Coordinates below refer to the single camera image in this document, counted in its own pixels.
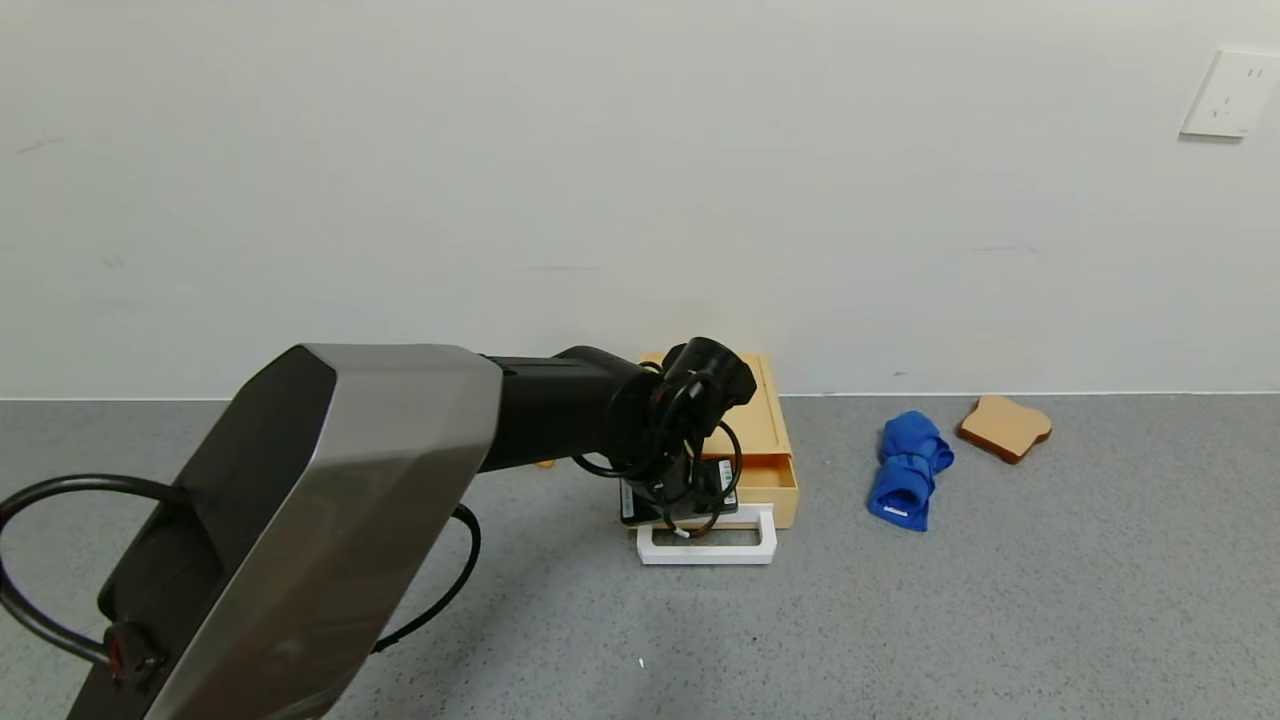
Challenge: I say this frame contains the yellow drawer with white handle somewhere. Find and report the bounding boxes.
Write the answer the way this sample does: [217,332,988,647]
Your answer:
[637,452,801,567]

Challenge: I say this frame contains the yellow drawer cabinet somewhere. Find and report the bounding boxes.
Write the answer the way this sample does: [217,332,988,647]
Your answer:
[638,350,794,463]

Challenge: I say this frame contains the blue rolled cloth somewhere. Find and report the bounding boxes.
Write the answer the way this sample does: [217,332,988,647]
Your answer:
[867,410,955,533]

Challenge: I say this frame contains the brown bread slice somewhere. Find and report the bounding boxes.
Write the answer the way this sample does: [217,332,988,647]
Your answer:
[958,394,1054,465]

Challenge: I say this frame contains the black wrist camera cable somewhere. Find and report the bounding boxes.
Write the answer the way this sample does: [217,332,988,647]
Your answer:
[572,360,743,541]

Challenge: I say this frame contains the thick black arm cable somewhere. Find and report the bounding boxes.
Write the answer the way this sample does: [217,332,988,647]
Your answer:
[0,475,483,671]

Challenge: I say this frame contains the white wall socket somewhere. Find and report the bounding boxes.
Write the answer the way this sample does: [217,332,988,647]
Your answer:
[1180,50,1280,141]

